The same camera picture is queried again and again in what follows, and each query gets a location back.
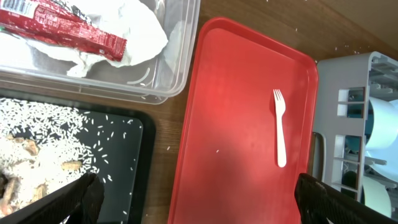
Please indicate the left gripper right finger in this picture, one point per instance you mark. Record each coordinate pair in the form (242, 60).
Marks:
(318, 203)

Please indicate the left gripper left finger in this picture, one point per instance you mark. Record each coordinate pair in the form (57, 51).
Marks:
(79, 202)

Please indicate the mint green bowl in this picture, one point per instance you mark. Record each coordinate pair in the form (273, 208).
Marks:
(376, 196)

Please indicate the rice and food scraps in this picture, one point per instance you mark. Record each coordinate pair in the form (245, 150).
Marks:
(46, 146)

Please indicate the white plastic fork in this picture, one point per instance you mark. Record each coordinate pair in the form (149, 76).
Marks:
(279, 112)

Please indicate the red snack wrapper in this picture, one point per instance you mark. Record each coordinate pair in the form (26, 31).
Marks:
(59, 23)

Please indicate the white napkin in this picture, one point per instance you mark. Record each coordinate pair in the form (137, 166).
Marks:
(129, 19)

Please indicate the light blue plate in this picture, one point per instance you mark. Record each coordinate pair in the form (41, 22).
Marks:
(381, 144)

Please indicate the grey dishwasher rack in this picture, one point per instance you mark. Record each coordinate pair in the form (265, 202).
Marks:
(345, 86)

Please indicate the black food waste tray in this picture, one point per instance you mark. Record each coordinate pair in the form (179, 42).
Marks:
(124, 197)

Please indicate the clear plastic waste bin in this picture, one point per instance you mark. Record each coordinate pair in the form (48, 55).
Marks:
(152, 81)

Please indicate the red serving tray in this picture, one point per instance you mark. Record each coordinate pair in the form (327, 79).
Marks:
(227, 168)

